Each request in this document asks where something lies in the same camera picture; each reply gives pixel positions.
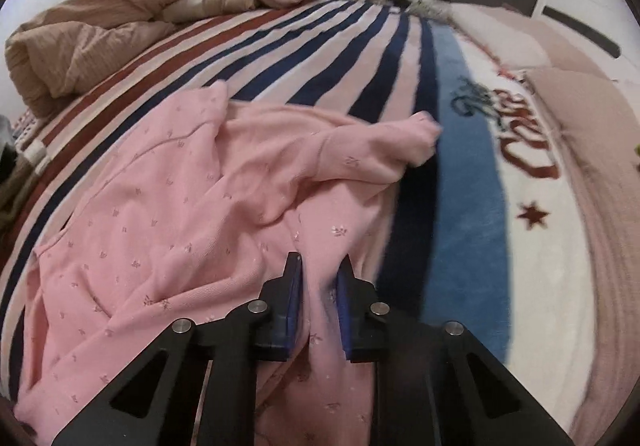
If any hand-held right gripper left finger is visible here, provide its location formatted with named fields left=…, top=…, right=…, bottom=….
left=50, top=251, right=304, bottom=446

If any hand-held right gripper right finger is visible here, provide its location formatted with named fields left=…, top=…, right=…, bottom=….
left=336, top=256, right=576, bottom=446

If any pink dotted shirt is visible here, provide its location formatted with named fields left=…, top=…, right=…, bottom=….
left=14, top=80, right=443, bottom=446

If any pile of clothes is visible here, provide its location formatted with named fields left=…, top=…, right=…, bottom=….
left=0, top=113, right=46, bottom=232

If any large beige pillow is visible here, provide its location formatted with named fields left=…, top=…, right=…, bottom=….
left=525, top=66, right=640, bottom=427

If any clear plastic bag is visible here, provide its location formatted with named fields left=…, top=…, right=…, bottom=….
left=406, top=0, right=453, bottom=22

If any small beige pillow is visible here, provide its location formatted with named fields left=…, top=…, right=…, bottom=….
left=450, top=3, right=591, bottom=72

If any beige quilt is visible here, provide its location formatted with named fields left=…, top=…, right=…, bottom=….
left=5, top=0, right=258, bottom=119

